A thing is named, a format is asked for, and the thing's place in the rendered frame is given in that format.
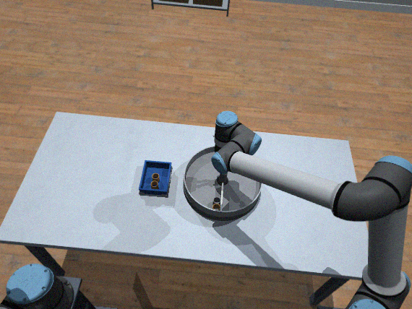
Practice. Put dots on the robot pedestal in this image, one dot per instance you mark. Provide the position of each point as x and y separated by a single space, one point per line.
72 296

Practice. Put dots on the white table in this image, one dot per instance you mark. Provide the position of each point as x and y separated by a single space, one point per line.
96 193

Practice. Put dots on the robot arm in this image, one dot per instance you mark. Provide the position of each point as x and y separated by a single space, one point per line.
29 286
283 179

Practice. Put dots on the blue crate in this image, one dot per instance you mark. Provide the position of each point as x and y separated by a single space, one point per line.
145 183

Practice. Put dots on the bronze bushing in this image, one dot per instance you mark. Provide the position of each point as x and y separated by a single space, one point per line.
154 184
217 205
155 175

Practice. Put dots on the grey turntable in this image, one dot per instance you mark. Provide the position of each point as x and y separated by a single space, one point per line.
195 186

